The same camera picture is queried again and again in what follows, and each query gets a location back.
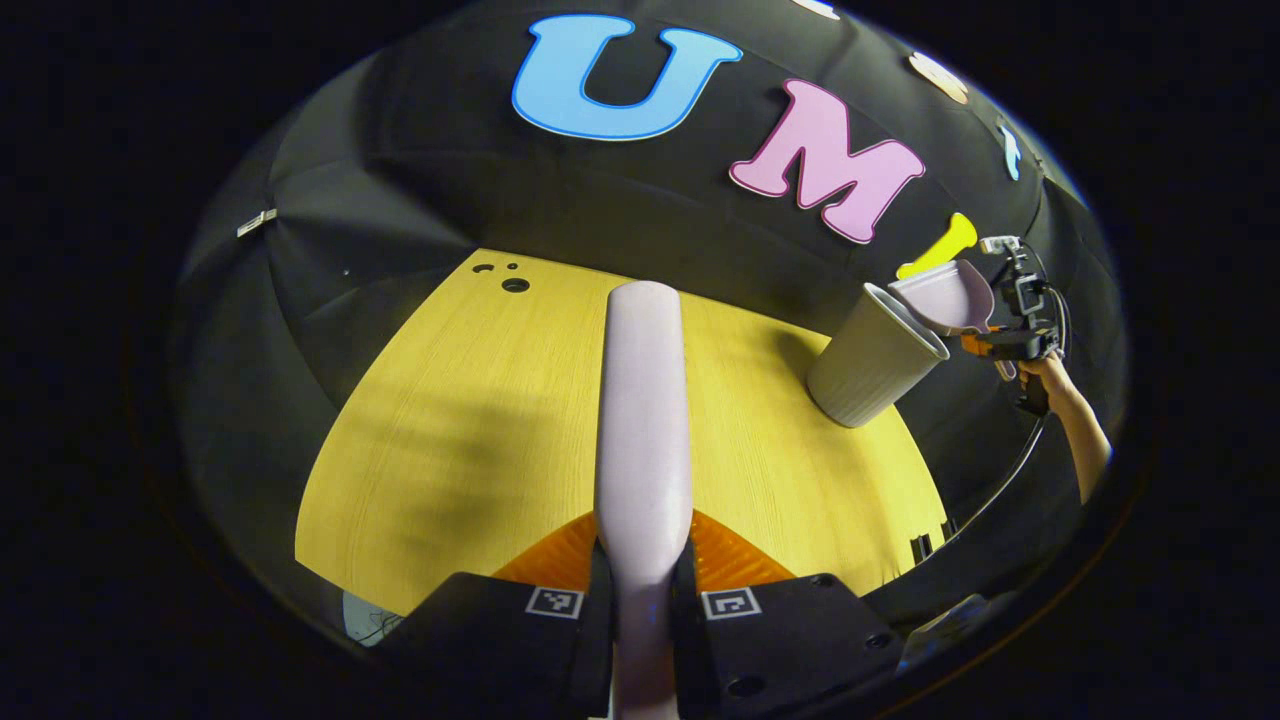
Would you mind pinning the black backdrop cloth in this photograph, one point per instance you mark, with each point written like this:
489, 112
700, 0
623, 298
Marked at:
600, 200

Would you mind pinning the silver clip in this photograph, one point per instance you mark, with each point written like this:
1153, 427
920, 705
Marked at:
257, 222

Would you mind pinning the black table bracket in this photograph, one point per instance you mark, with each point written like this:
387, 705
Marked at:
921, 545

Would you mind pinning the yellow wooden desktop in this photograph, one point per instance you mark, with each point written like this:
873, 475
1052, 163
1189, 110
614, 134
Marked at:
480, 400

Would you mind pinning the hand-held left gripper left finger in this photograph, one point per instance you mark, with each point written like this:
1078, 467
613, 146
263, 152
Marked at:
500, 640

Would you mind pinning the white ribbed garbage bin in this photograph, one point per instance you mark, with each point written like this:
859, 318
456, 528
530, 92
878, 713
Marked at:
870, 365

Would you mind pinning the small pink broom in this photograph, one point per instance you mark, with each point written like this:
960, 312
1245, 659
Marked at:
643, 420

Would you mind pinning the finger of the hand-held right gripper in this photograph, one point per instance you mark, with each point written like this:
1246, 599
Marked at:
988, 345

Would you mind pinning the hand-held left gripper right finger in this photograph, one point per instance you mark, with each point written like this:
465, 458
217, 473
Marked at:
790, 640

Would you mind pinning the pink dustpan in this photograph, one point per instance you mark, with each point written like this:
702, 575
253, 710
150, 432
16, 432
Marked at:
950, 300

